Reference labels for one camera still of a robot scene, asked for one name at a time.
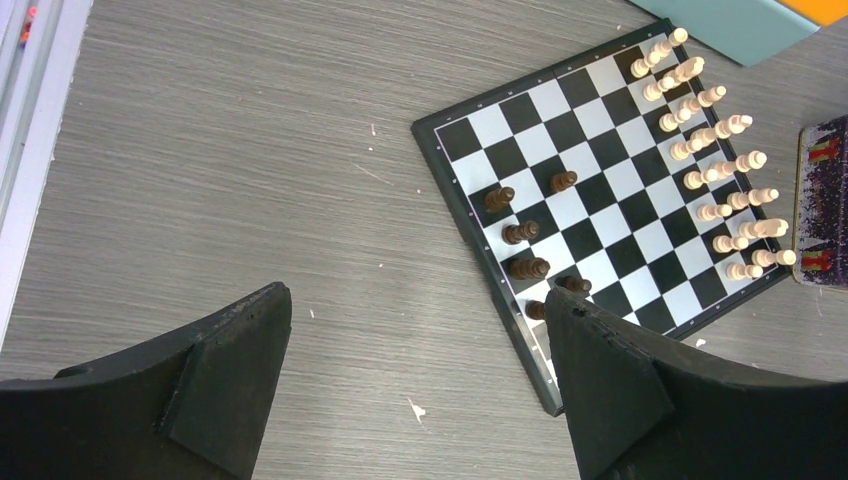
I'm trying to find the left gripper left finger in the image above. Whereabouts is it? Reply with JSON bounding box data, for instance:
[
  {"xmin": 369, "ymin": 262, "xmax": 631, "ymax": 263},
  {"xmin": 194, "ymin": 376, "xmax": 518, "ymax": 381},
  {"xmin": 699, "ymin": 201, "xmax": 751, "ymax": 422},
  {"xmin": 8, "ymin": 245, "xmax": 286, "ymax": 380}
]
[{"xmin": 1, "ymin": 282, "xmax": 292, "ymax": 479}]

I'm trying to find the gold tin tray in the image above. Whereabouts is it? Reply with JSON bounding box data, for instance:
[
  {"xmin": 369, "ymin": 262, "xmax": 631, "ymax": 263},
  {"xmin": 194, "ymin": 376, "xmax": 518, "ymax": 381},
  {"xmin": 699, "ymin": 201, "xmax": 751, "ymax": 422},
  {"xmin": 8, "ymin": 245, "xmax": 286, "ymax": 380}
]
[{"xmin": 792, "ymin": 115, "xmax": 847, "ymax": 291}]

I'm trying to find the dark chess piece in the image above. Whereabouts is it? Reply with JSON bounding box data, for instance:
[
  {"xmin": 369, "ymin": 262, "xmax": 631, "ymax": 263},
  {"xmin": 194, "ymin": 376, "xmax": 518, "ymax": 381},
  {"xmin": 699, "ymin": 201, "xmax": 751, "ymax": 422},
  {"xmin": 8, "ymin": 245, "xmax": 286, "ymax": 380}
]
[
  {"xmin": 560, "ymin": 276, "xmax": 592, "ymax": 296},
  {"xmin": 502, "ymin": 220, "xmax": 540, "ymax": 245},
  {"xmin": 525, "ymin": 300, "xmax": 546, "ymax": 321},
  {"xmin": 509, "ymin": 257, "xmax": 551, "ymax": 280},
  {"xmin": 483, "ymin": 186, "xmax": 515, "ymax": 213},
  {"xmin": 549, "ymin": 171, "xmax": 578, "ymax": 193}
]

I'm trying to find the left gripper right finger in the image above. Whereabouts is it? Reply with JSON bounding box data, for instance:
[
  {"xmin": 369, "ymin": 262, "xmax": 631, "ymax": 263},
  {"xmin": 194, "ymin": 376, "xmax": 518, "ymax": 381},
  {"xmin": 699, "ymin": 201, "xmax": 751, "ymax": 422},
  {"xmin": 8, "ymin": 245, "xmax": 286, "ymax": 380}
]
[{"xmin": 545, "ymin": 288, "xmax": 847, "ymax": 479}]

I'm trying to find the black white chess board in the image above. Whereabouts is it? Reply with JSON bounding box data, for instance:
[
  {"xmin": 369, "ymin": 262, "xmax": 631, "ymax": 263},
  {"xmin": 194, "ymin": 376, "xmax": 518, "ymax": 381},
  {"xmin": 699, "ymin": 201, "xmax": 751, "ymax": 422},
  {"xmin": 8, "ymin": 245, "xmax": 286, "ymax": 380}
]
[{"xmin": 411, "ymin": 19, "xmax": 790, "ymax": 416}]

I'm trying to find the yellow and teal box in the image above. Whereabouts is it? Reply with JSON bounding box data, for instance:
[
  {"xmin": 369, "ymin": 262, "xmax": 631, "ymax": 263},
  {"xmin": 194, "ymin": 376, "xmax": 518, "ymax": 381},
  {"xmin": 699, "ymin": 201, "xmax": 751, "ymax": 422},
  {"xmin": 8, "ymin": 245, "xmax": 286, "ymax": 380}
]
[{"xmin": 631, "ymin": 0, "xmax": 847, "ymax": 66}]

